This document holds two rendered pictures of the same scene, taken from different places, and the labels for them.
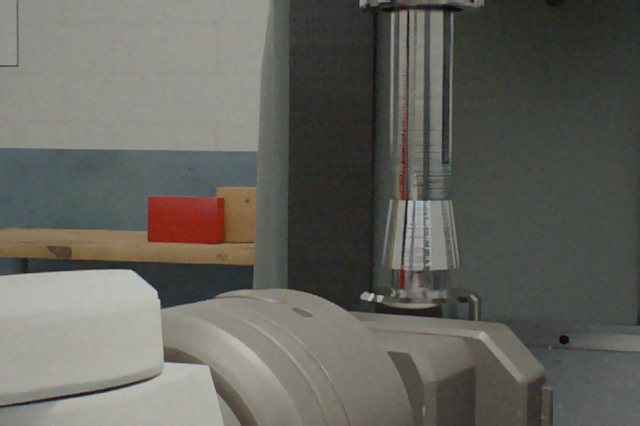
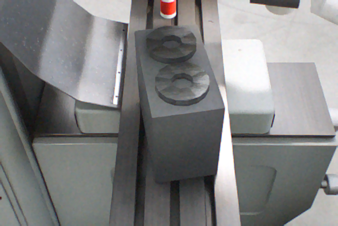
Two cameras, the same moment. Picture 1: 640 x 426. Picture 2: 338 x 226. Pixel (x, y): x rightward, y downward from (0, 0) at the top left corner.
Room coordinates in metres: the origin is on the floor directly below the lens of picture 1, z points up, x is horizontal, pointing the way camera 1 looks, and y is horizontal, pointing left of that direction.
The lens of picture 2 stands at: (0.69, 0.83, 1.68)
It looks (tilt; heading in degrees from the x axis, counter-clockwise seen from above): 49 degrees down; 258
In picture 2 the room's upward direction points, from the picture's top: 1 degrees counter-clockwise
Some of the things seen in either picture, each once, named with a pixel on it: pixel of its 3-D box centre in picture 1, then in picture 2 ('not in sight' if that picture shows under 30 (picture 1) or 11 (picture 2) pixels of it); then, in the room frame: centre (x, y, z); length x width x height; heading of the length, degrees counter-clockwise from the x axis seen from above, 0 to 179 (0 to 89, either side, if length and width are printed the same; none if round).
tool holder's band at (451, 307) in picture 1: (420, 304); not in sight; (0.48, -0.04, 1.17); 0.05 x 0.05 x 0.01
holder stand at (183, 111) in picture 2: not in sight; (176, 100); (0.54, 0.26, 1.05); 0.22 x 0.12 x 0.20; 87
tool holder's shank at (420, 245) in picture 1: (421, 148); not in sight; (0.48, -0.04, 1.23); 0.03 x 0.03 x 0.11
